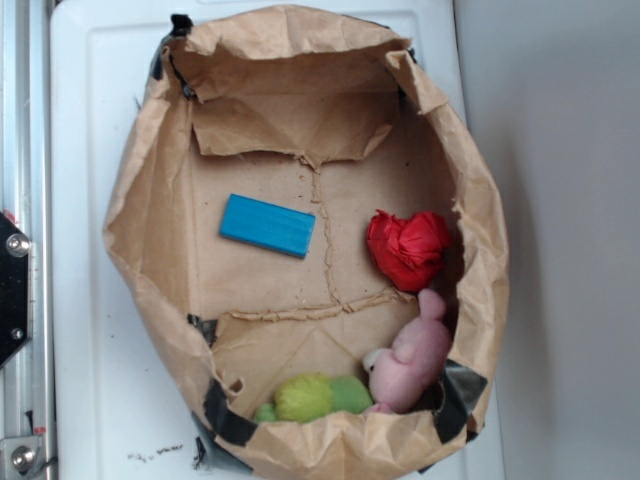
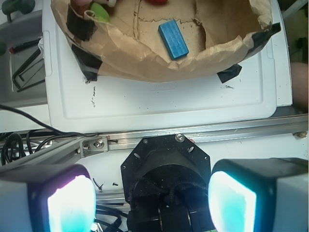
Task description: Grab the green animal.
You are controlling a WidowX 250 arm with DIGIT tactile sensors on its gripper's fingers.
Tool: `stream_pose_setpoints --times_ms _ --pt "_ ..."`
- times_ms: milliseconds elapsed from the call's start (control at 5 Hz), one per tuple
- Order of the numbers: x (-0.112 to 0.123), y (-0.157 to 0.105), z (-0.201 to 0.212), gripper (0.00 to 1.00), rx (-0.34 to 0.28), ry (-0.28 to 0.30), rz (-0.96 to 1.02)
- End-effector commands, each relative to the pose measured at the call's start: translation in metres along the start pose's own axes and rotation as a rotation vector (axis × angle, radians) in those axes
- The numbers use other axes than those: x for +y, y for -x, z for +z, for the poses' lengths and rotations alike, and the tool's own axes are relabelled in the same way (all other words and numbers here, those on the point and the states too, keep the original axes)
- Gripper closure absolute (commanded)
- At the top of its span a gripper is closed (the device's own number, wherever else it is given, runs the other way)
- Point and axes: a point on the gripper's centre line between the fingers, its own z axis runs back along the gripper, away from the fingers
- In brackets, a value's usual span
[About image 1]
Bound black mounting plate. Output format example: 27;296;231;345
0;211;32;367

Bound white plastic bin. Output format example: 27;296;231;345
48;0;506;480

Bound pink plush bunny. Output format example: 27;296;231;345
362;289;452;414

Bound blue rectangular block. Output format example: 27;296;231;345
219;194;316;258

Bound aluminium frame rail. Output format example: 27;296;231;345
1;1;58;479

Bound green plush animal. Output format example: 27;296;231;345
254;373;374;423

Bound brown paper bag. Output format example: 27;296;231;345
104;5;509;479

